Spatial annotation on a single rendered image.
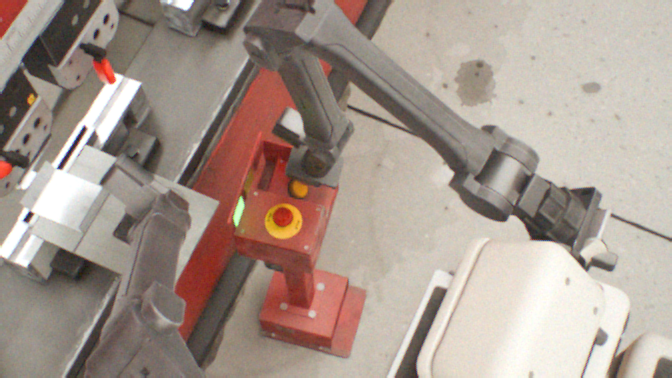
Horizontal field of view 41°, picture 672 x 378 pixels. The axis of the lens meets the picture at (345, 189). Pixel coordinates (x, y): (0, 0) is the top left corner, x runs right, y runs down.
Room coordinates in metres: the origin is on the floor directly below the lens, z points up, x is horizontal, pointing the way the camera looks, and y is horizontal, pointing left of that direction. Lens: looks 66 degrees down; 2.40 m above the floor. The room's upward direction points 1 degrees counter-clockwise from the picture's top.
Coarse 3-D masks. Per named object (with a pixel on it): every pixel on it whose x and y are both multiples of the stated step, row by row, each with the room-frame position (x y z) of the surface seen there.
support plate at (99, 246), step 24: (72, 168) 0.66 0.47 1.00; (96, 168) 0.66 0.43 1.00; (192, 192) 0.61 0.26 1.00; (96, 216) 0.57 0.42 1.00; (120, 216) 0.57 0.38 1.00; (192, 216) 0.57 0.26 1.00; (48, 240) 0.53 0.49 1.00; (72, 240) 0.53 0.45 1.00; (96, 240) 0.53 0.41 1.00; (120, 240) 0.53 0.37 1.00; (192, 240) 0.53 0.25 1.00; (120, 264) 0.49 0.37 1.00
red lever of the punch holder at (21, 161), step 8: (0, 152) 0.57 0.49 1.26; (8, 152) 0.56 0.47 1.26; (0, 160) 0.54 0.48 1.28; (8, 160) 0.55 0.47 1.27; (16, 160) 0.55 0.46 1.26; (24, 160) 0.55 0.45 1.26; (0, 168) 0.53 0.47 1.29; (8, 168) 0.53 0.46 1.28; (24, 168) 0.54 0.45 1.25; (0, 176) 0.52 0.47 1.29
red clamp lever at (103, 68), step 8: (80, 48) 0.75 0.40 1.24; (88, 48) 0.74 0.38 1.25; (96, 48) 0.74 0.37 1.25; (96, 56) 0.73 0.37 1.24; (104, 56) 0.74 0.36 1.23; (96, 64) 0.74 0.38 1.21; (104, 64) 0.74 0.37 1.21; (104, 72) 0.73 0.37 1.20; (112, 72) 0.74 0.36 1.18; (104, 80) 0.74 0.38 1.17; (112, 80) 0.74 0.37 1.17
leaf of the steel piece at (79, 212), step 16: (64, 176) 0.65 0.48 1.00; (48, 192) 0.62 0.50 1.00; (64, 192) 0.62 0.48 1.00; (80, 192) 0.62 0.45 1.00; (96, 192) 0.62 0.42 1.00; (32, 208) 0.59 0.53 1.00; (48, 208) 0.59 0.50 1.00; (64, 208) 0.59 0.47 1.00; (80, 208) 0.59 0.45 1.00; (96, 208) 0.59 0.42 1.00; (64, 224) 0.56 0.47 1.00; (80, 224) 0.55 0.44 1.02
